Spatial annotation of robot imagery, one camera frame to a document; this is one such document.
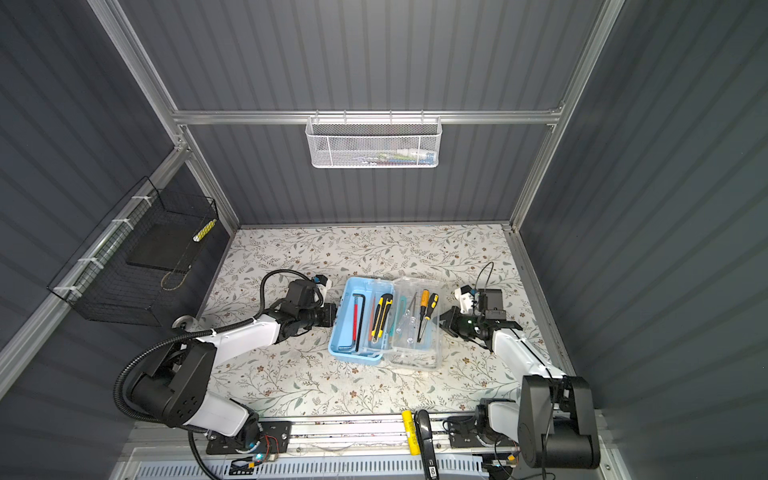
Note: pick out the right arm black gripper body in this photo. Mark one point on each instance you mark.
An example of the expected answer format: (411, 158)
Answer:
(467, 326)

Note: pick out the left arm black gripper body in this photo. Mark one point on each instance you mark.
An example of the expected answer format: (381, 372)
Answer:
(318, 317)

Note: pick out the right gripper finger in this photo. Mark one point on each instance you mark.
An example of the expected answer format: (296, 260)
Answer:
(454, 313)
(453, 329)

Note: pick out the yellow black screwdriver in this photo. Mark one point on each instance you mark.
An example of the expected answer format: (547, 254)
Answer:
(428, 304)

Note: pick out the red handled tool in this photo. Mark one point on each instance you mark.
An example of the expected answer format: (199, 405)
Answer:
(355, 321)

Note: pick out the black hex key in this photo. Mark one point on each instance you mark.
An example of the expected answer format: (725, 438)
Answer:
(358, 302)

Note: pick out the light blue toolbox base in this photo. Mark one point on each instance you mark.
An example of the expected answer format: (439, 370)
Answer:
(370, 354)

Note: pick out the teal handled tool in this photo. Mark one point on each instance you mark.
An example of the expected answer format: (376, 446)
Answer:
(395, 328)

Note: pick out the yellow utility knife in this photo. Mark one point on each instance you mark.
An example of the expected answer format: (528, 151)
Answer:
(381, 312)

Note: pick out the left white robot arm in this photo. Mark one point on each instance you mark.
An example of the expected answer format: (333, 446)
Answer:
(169, 382)

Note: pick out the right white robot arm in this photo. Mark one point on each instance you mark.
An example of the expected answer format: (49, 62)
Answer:
(552, 417)

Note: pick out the yellow tube in basket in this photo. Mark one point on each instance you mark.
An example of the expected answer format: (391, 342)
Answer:
(204, 231)

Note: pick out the black foam pad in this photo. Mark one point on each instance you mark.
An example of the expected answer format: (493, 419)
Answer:
(168, 248)

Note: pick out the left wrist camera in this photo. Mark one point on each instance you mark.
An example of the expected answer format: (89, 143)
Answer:
(321, 284)

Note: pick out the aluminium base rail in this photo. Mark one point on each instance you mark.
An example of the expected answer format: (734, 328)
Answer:
(343, 435)

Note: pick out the yellow marker on rail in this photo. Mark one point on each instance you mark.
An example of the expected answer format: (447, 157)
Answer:
(410, 429)

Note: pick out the black handle tool on rail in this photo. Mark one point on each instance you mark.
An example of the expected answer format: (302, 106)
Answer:
(426, 444)

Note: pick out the white wire mesh basket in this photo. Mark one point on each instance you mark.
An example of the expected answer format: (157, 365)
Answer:
(374, 145)

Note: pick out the black wire basket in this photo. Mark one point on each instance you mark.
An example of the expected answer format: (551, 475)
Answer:
(98, 284)

